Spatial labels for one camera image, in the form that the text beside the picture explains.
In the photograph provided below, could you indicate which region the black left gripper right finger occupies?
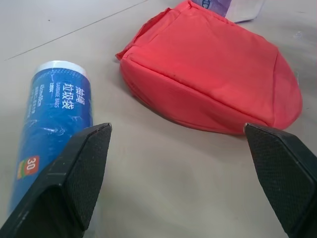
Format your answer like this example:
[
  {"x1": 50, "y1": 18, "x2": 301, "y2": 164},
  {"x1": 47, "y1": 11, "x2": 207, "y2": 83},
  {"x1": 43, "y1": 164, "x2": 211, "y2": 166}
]
[{"x1": 243, "y1": 122, "x2": 317, "y2": 238}]

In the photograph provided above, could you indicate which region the blue garbage bag roll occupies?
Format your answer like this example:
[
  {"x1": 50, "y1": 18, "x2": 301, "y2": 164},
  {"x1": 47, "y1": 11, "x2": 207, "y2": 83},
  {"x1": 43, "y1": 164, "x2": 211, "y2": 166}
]
[{"x1": 7, "y1": 59, "x2": 95, "y2": 217}]

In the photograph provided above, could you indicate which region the red fabric pouch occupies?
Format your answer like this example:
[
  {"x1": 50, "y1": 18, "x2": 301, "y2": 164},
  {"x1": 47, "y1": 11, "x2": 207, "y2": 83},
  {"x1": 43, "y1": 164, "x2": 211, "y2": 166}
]
[{"x1": 115, "y1": 0, "x2": 303, "y2": 136}]

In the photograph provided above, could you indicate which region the white purple plastic package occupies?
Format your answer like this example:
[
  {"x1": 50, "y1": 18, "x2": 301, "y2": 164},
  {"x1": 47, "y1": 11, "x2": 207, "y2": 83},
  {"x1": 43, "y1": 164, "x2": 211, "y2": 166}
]
[{"x1": 192, "y1": 0, "x2": 265, "y2": 24}]

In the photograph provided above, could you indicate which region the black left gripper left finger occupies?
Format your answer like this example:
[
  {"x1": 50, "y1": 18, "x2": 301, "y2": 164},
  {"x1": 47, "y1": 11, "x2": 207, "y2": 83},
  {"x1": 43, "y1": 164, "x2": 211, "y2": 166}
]
[{"x1": 0, "y1": 122, "x2": 112, "y2": 238}]

